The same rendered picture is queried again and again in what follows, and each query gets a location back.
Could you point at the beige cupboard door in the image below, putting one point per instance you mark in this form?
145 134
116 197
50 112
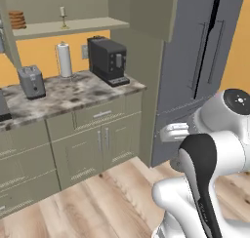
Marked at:
79 154
122 138

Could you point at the white paper towel roll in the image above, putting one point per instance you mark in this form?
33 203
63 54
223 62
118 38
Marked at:
64 59

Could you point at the black coffee machine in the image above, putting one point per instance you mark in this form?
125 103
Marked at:
105 58

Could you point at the beige cabinet door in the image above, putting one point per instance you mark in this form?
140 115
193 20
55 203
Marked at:
151 11
8 37

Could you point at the grey wall outlet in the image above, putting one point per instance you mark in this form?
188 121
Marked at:
84 51

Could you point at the grey toaster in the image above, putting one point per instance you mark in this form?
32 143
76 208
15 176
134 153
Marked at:
31 82

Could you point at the beige open wall cabinet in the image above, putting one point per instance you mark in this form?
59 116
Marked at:
71 26

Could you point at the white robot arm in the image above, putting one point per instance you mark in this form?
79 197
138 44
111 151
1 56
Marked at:
208 170

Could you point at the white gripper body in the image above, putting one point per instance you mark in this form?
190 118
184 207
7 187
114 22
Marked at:
174 132

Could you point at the beige drawer front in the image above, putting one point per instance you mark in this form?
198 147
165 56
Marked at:
22 138
29 193
27 165
88 113

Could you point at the white candle on brass holder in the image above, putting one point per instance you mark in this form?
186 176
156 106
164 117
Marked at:
62 17

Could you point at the beige tall side panel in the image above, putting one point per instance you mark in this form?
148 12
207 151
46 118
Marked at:
143 86

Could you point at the grey fridge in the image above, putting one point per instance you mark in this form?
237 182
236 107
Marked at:
185 53

